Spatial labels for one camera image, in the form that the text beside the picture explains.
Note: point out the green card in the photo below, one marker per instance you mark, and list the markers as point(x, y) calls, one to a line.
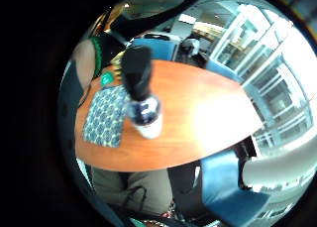
point(107, 78)

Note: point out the blue chair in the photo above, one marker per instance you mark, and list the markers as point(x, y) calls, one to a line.
point(158, 48)
point(228, 190)
point(223, 71)

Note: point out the white bottle with blue label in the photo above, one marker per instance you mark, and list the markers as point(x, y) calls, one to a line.
point(147, 118)

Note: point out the blue patterned placemat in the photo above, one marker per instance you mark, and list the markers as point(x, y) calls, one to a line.
point(104, 118)

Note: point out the black office chair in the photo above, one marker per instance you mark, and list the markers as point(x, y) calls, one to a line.
point(191, 48)

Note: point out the the person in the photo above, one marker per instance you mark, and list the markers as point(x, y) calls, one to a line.
point(67, 108)

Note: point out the black table base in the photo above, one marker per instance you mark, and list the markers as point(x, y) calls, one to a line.
point(183, 187)

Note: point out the white framed glass partition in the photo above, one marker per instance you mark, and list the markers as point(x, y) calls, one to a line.
point(264, 75)

